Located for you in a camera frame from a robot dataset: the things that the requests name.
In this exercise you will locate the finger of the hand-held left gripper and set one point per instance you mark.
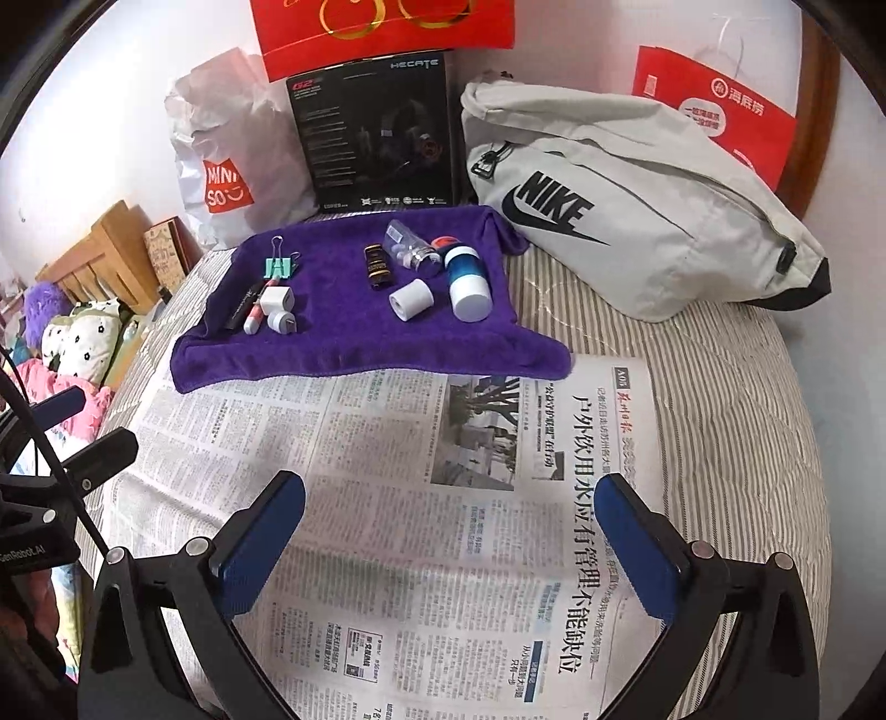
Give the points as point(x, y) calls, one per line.
point(104, 460)
point(59, 410)

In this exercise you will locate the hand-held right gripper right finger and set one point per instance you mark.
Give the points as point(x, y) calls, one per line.
point(637, 547)

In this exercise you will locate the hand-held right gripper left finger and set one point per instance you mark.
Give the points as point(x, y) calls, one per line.
point(263, 547)

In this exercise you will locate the pink utility knife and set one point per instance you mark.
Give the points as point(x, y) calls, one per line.
point(253, 322)

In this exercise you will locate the blue bottle white cap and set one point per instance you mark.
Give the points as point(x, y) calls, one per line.
point(465, 273)

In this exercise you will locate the clear plastic bottle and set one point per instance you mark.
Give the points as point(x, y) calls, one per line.
point(408, 242)

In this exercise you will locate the pink cloth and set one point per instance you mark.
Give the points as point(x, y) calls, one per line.
point(98, 408)

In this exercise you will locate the white spotted plush toy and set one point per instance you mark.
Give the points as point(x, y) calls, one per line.
point(79, 346)

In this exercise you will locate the purple plush toy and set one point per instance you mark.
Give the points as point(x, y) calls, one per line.
point(45, 301)

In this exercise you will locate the newspaper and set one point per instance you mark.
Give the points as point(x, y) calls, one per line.
point(415, 484)

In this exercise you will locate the wooden headboard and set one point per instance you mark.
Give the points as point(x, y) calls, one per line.
point(104, 242)

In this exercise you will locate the patterned cardboard box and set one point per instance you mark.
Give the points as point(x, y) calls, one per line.
point(163, 253)

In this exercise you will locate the black marker pen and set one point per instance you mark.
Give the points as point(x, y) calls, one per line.
point(242, 308)

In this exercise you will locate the white charger cube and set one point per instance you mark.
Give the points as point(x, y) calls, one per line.
point(278, 299)
point(280, 322)

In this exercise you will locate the purple towel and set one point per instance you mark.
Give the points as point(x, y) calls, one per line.
point(332, 332)

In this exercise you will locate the mint green binder clip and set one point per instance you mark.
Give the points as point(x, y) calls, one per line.
point(277, 268)

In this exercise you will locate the white plastic cylinder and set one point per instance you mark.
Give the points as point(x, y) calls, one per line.
point(408, 298)

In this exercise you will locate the small brown bottle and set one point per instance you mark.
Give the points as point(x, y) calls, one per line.
point(378, 270)

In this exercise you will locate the white shopping bag orange label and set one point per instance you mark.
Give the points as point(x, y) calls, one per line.
point(207, 124)

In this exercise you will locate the grey waist bag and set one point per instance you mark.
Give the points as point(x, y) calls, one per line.
point(657, 221)

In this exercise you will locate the black headset box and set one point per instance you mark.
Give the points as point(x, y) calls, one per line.
point(346, 138)

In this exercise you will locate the red paper bag white print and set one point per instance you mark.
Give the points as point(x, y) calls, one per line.
point(727, 124)

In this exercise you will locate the wooden bed post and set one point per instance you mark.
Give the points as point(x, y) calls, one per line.
point(817, 104)

